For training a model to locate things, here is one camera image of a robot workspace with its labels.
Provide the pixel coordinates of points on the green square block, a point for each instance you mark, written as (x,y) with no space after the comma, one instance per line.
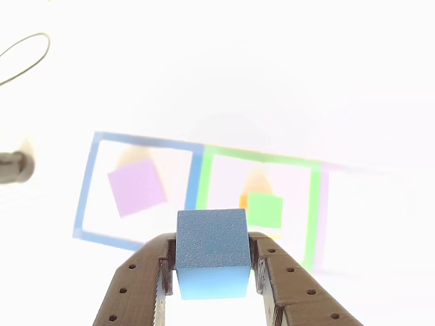
(266,210)

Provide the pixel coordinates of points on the small blue cube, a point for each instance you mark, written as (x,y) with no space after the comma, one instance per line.
(210,237)

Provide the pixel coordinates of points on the purple square block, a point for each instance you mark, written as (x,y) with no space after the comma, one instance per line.
(136,186)

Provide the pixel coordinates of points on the orange square block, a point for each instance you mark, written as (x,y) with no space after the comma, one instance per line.
(243,202)

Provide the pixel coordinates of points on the purple tape square outline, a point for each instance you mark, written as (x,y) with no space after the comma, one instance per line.
(324,210)

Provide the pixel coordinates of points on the blue tape square outline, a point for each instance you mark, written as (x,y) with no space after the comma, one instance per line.
(85,190)

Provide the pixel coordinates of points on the green tape square outline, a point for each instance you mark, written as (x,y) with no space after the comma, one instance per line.
(202,176)

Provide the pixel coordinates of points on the black tripod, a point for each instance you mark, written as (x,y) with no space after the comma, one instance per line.
(17,168)

